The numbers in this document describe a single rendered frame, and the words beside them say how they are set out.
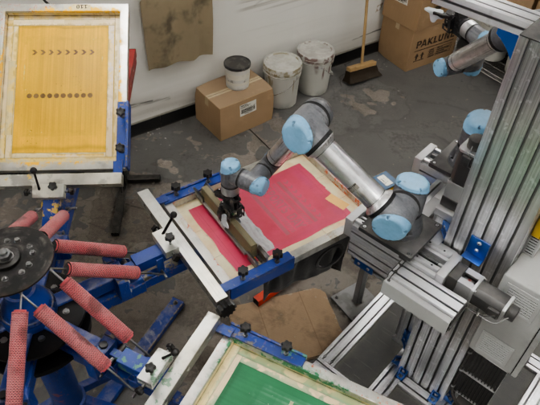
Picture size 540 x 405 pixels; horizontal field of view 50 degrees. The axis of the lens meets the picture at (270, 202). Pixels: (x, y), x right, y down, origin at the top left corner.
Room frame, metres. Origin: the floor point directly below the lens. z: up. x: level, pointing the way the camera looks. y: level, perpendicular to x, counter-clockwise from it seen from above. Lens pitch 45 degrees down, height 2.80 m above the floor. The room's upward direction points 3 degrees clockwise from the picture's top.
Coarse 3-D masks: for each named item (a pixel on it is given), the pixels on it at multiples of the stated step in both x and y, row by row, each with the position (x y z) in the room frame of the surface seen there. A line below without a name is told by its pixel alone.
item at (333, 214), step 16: (320, 192) 1.95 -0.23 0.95; (320, 208) 1.84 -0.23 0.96; (336, 208) 1.85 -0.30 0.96; (256, 224) 1.73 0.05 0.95; (272, 224) 1.73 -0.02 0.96; (320, 224) 1.74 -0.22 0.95; (224, 240) 1.62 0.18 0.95; (272, 240) 1.64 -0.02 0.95; (288, 240) 1.64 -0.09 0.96; (224, 256) 1.54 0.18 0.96; (240, 256) 1.54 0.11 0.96
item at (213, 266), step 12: (252, 168) 2.05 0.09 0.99; (324, 168) 2.08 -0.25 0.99; (336, 180) 2.00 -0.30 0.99; (348, 192) 1.93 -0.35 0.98; (168, 204) 1.79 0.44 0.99; (180, 204) 1.82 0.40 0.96; (360, 204) 1.86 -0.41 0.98; (180, 216) 1.72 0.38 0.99; (180, 228) 1.66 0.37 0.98; (192, 240) 1.59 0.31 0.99; (324, 240) 1.62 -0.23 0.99; (336, 240) 1.65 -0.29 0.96; (204, 252) 1.52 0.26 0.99; (300, 252) 1.55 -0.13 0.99; (312, 252) 1.57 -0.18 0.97; (216, 264) 1.46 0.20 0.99; (216, 276) 1.41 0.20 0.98; (228, 276) 1.41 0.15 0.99
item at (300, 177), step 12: (288, 168) 2.11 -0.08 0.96; (300, 168) 2.11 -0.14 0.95; (276, 180) 2.02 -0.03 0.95; (288, 180) 2.02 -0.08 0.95; (300, 180) 2.02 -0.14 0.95; (312, 180) 2.03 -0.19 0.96; (240, 192) 1.92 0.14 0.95; (300, 192) 1.94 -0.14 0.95; (312, 192) 1.94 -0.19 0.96; (252, 204) 1.85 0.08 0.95; (192, 216) 1.76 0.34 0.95; (204, 216) 1.76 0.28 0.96; (252, 216) 1.77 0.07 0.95; (204, 228) 1.69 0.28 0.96; (216, 228) 1.69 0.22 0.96
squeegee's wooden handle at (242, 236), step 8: (208, 192) 1.80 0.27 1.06; (208, 200) 1.79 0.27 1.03; (216, 200) 1.76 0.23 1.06; (216, 208) 1.73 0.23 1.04; (232, 224) 1.62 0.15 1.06; (232, 232) 1.62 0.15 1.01; (240, 232) 1.58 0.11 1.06; (240, 240) 1.57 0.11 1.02; (248, 240) 1.54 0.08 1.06; (248, 248) 1.52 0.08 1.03; (256, 248) 1.52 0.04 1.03
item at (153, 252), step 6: (156, 246) 1.50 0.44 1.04; (138, 252) 1.47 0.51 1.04; (144, 252) 1.47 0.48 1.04; (150, 252) 1.47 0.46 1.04; (156, 252) 1.47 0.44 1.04; (132, 258) 1.44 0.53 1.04; (138, 258) 1.44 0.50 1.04; (144, 258) 1.44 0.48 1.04; (150, 258) 1.44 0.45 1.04; (156, 258) 1.45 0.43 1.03; (168, 258) 1.48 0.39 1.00; (138, 264) 1.41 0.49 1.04; (144, 264) 1.42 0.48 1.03; (150, 264) 1.43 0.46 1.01; (156, 264) 1.45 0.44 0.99; (144, 270) 1.42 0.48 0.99
